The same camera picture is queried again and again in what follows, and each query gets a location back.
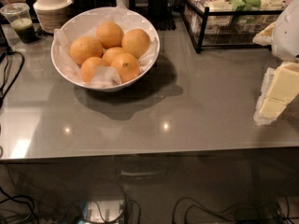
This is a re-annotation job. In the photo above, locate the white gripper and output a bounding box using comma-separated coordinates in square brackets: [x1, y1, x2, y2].
[252, 0, 299, 125]

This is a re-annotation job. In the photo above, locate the white ceramic bowl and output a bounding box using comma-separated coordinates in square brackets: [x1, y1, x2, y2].
[50, 6, 161, 93]

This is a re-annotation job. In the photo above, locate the green packet in rack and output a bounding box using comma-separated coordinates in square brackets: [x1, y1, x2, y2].
[231, 0, 261, 11]

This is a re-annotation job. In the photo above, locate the black ribbed container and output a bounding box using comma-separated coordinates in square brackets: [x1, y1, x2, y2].
[148, 0, 176, 31]

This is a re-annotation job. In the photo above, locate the small orange in middle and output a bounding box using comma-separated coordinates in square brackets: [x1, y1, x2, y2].
[102, 47, 124, 63]

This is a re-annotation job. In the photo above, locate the stack of paper bowls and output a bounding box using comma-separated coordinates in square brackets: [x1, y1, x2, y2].
[34, 0, 72, 34]

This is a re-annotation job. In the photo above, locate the plastic cup with green drink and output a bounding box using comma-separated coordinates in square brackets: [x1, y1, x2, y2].
[0, 3, 37, 43]

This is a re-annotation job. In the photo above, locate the black wire rack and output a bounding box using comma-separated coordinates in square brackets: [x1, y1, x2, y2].
[181, 0, 291, 52]

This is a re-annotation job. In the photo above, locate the black cable at left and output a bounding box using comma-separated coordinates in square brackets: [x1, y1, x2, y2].
[0, 45, 26, 109]

